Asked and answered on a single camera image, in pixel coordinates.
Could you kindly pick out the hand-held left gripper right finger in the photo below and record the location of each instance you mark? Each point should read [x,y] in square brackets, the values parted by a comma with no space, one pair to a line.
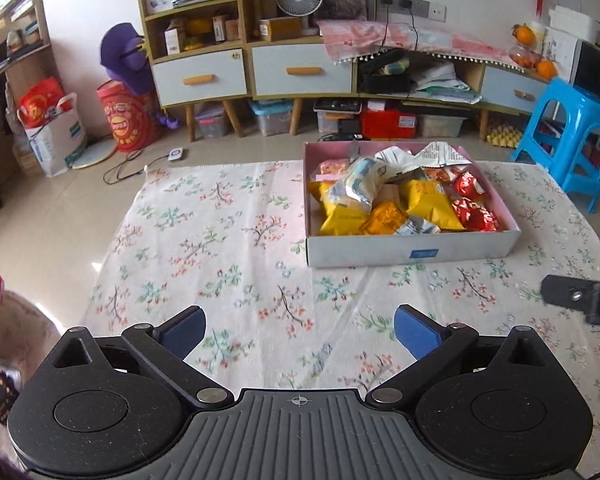
[415,334]

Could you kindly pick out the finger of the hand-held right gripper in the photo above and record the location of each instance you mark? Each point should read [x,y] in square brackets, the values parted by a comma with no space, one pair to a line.
[570,292]

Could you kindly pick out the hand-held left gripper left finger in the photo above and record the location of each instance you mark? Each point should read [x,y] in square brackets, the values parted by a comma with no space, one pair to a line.
[182,334]

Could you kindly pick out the pink cardboard box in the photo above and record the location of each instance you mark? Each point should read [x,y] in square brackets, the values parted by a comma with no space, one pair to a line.
[360,252]

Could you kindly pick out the orange white snack packet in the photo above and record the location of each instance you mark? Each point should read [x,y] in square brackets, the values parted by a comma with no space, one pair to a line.
[387,219]

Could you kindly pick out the red snack packet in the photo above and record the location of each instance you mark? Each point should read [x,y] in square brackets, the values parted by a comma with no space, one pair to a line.
[475,216]
[467,183]

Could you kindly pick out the yellow chip packet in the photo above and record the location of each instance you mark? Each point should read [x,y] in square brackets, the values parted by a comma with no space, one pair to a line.
[430,202]

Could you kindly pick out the tall yellow snack packet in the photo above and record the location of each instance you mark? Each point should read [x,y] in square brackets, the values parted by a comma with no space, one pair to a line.
[340,220]

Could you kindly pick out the yellow packet white blue label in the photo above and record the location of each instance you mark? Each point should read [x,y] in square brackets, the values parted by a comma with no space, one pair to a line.
[355,185]

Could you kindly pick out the white packet brown print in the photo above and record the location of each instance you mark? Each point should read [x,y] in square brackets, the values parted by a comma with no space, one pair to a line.
[395,156]

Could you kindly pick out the floral tablecloth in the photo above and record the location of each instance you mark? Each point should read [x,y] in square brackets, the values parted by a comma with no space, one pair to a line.
[230,260]

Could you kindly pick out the beige cloth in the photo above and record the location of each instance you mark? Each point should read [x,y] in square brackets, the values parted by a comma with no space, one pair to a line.
[27,330]

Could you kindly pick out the yellow egg tray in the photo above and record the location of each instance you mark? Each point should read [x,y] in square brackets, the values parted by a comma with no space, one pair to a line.
[504,136]

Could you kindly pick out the small white device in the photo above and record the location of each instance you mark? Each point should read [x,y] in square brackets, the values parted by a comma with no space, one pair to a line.
[176,154]

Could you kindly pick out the blue plastic stool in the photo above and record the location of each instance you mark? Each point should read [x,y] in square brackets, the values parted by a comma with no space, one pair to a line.
[570,105]

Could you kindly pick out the round white board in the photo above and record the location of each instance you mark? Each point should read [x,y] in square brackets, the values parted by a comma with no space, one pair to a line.
[95,156]

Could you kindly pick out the clear storage bin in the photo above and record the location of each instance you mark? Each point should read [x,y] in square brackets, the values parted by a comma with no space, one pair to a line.
[212,122]
[442,126]

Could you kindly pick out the red box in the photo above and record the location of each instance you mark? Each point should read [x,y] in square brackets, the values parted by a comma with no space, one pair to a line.
[387,125]

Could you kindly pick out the pale blue drawer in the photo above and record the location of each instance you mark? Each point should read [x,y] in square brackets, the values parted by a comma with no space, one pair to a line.
[510,82]

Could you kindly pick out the red printed drum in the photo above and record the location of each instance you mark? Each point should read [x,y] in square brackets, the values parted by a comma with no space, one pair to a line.
[127,120]

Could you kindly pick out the orange fruit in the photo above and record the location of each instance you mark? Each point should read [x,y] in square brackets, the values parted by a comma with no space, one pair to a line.
[547,70]
[524,34]

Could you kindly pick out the black microwave oven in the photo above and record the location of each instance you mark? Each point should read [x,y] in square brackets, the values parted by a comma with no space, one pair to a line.
[597,70]

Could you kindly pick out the white shopping bag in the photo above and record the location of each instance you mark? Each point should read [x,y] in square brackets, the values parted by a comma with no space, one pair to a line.
[55,145]

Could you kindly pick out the blue lid storage bin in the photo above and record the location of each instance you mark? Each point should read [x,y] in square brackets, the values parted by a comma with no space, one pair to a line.
[271,119]

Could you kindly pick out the black flat device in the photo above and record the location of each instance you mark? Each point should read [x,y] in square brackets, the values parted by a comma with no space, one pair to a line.
[337,106]

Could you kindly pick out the pile of papers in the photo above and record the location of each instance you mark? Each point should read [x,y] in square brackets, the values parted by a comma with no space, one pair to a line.
[445,80]

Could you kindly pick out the wooden drawer cabinet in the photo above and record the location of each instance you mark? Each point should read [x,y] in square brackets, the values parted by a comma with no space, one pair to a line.
[300,101]

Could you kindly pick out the red gift bag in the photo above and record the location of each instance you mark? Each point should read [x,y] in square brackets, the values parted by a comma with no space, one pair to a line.
[40,102]

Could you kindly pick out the purple plush toy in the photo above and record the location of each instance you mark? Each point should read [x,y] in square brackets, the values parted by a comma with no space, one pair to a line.
[125,55]

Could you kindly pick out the pink floral cloth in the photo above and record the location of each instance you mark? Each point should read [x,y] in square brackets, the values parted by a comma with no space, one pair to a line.
[430,40]

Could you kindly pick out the white labelled carton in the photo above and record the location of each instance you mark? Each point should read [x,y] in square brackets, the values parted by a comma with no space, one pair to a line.
[175,41]

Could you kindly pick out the yellow fruit on shelf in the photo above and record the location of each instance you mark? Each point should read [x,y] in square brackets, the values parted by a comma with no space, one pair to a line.
[198,35]

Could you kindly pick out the small brown cartons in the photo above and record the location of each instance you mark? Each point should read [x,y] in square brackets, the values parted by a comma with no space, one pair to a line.
[225,29]

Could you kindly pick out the wooden rack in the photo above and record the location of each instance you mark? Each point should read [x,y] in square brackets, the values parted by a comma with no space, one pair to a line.
[30,60]

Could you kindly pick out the brown cardboard box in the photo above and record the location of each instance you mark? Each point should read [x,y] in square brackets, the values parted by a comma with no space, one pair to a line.
[279,30]

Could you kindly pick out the tall wooden shelf cabinet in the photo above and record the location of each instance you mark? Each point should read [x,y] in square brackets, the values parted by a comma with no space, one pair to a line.
[242,10]

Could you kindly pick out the wall socket row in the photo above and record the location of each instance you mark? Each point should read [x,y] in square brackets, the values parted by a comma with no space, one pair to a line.
[412,5]

